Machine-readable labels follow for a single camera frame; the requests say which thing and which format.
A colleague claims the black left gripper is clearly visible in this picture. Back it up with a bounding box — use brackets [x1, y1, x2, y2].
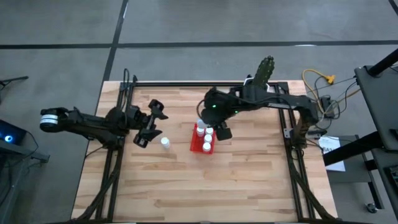
[129, 99, 169, 149]

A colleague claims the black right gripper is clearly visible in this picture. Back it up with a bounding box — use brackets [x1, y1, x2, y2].
[197, 86, 237, 141]

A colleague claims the red slotted plastic basket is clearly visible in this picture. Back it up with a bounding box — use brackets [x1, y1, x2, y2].
[189, 123, 217, 156]

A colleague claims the tall green cactus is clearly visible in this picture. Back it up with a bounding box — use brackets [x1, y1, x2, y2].
[251, 55, 276, 90]

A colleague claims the black power strip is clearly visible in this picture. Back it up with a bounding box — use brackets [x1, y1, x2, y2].
[320, 95, 336, 119]

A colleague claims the white paper sheet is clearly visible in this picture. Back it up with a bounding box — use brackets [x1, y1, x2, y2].
[317, 135, 346, 172]

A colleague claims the grey metal stand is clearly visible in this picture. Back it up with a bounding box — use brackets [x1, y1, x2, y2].
[0, 141, 50, 224]

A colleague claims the black metal beam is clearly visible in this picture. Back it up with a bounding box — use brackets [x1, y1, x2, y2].
[322, 130, 385, 167]

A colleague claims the black computer with blue light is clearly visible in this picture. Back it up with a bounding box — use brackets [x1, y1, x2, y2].
[0, 119, 27, 146]

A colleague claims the black tripod leg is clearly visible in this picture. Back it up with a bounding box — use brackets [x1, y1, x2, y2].
[0, 75, 29, 88]

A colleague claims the dark grey side table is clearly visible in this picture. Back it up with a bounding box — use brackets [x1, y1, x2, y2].
[354, 64, 398, 152]

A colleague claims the black round pole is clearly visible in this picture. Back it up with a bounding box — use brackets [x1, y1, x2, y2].
[368, 48, 398, 78]

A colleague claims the dark metal cart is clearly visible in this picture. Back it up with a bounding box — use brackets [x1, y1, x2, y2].
[360, 149, 398, 224]

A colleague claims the black aluminium table frame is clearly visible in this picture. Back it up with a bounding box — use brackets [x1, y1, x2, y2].
[73, 80, 335, 223]

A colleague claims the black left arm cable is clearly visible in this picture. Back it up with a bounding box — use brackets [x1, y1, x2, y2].
[119, 68, 131, 108]

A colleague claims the yellow extension cable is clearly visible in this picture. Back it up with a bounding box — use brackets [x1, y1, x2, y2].
[302, 68, 362, 115]

